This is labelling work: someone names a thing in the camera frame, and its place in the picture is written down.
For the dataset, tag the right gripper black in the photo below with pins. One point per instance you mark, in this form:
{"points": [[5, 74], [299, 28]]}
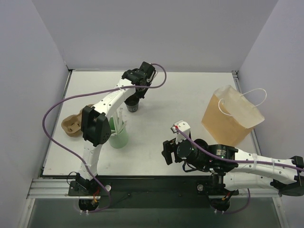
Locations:
{"points": [[169, 150]]}

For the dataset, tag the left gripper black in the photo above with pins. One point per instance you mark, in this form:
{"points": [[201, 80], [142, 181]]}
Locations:
{"points": [[139, 92]]}

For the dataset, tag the black takeout coffee cup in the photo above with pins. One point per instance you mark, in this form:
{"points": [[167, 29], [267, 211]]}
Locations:
{"points": [[132, 104]]}

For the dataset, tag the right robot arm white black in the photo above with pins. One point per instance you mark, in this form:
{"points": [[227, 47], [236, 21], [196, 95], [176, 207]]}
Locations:
{"points": [[232, 168]]}

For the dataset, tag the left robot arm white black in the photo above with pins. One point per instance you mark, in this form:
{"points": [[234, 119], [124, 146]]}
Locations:
{"points": [[95, 121]]}

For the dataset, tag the brown paper takeout bag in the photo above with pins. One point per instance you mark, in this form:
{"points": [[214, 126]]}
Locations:
{"points": [[230, 117]]}

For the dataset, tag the white wrapped straw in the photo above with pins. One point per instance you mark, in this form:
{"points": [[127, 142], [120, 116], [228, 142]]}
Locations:
{"points": [[119, 123]]}

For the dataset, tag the green straw holder cup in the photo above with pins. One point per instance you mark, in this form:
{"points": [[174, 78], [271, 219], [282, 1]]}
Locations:
{"points": [[119, 140]]}

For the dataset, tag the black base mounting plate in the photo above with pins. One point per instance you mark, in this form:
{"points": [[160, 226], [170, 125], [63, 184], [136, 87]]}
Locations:
{"points": [[173, 192]]}

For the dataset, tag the brown cardboard cup carrier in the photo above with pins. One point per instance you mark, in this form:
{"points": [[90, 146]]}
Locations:
{"points": [[72, 124]]}

